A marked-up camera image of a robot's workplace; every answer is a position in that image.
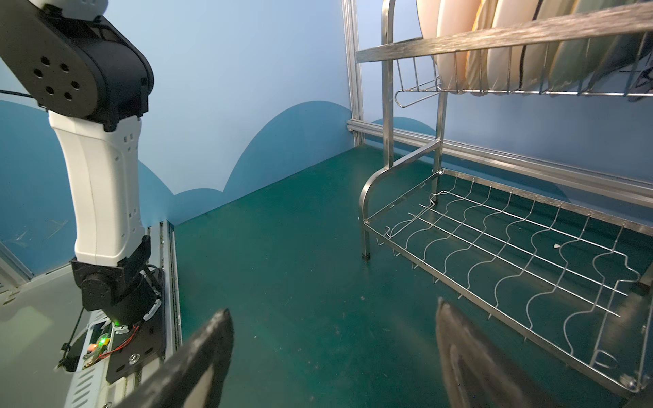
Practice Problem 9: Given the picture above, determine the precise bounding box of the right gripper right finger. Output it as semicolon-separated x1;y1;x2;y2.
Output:
435;297;560;407

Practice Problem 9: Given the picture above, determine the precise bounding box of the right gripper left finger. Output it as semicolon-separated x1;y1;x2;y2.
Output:
118;309;234;407

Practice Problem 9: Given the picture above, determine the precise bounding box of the chrome wire dish rack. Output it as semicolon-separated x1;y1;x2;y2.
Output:
355;1;652;399

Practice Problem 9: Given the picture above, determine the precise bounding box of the orange sunburst plate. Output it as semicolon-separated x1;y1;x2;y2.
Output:
486;0;538;92

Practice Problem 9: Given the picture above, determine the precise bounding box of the pale green flower plate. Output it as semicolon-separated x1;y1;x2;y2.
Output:
548;0;613;92

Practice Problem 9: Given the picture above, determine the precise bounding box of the large pale green plate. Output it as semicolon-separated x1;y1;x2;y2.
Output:
575;0;644;90

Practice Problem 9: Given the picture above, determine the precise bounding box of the white plate black cloud line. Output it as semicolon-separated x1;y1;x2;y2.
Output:
435;0;481;91

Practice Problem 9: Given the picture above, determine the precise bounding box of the cream floral plate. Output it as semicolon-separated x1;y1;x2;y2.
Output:
520;0;575;91

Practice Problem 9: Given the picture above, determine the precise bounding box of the white plate dark lettered rim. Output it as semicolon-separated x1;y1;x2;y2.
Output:
416;0;441;39

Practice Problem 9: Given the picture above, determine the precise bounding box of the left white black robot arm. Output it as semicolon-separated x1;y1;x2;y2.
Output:
1;1;162;326

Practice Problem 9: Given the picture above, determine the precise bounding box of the left circuit board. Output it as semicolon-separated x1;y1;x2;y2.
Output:
83;333;112;370

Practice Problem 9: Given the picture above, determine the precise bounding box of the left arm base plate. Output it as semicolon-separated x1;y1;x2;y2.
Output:
105;265;166;384

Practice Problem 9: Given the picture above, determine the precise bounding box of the rear aluminium frame bar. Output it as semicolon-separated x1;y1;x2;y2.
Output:
347;119;652;208

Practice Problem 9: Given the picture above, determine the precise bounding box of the left aluminium frame post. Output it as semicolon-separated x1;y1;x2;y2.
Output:
341;0;363;122

